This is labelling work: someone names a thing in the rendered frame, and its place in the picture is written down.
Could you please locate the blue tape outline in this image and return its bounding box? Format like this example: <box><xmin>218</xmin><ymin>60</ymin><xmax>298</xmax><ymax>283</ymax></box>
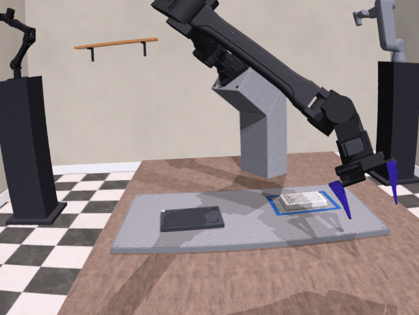
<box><xmin>266</xmin><ymin>191</ymin><xmax>341</xmax><ymax>216</ymax></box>

